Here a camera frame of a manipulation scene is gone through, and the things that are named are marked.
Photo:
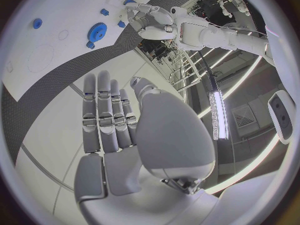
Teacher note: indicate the white task board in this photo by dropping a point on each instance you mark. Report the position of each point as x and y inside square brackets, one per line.
[58, 7]

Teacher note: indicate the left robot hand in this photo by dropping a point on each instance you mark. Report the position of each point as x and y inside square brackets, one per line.
[156, 25]

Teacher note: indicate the blue peg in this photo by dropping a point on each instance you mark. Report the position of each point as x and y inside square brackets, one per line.
[104, 12]

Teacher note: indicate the cluttered workshop desk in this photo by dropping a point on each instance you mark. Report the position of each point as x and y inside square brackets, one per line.
[156, 48]

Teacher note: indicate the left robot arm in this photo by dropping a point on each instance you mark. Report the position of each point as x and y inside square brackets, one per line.
[211, 35]

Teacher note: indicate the blue block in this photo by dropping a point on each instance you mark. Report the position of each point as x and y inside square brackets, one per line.
[121, 24]

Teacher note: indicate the blue round plug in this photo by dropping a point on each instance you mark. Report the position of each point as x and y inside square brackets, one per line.
[37, 23]

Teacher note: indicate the small blue gear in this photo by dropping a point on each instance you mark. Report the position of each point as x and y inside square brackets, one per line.
[90, 45]

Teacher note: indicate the metal frame rack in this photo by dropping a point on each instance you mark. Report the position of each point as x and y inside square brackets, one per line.
[185, 71]

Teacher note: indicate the glowing light bar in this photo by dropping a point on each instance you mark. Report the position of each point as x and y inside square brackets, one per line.
[219, 114]

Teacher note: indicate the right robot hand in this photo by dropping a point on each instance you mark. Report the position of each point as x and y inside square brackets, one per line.
[173, 135]

